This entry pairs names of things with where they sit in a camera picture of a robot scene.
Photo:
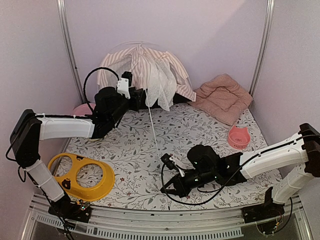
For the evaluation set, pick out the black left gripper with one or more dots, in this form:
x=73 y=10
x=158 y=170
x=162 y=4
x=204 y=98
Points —
x=136 y=98

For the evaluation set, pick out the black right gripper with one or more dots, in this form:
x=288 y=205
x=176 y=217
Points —
x=182 y=190

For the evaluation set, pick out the striped pet tent fabric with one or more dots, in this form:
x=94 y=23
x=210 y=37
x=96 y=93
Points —
x=150 y=77

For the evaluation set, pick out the white flexible tent pole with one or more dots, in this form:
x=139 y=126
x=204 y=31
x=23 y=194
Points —
x=140 y=45

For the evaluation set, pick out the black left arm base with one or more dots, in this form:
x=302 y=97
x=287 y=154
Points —
x=76 y=210

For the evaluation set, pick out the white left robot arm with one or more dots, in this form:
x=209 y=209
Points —
x=32 y=128

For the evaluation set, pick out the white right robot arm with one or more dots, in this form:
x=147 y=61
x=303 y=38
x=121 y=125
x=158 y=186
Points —
x=301 y=150

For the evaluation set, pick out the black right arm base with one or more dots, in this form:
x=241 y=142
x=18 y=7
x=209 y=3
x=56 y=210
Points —
x=267 y=209

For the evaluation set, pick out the pink bowl behind tent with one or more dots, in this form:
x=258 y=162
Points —
x=82 y=110

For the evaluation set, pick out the pink cat-ear pet bowl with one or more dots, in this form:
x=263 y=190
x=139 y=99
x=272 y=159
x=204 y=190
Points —
x=238 y=137

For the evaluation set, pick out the yellow double bowl holder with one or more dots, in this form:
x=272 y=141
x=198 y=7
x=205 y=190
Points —
x=81 y=177

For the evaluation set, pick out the pink gingham cushion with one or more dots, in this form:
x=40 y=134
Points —
x=222 y=98

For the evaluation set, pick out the front aluminium rail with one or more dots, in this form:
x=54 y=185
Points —
x=156 y=218

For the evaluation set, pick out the left aluminium frame post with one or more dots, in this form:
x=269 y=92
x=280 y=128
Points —
x=63 y=19

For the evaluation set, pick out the aluminium frame post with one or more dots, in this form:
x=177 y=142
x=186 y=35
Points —
x=63 y=19
x=270 y=5

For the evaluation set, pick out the right aluminium frame post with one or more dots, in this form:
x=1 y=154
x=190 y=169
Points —
x=270 y=5

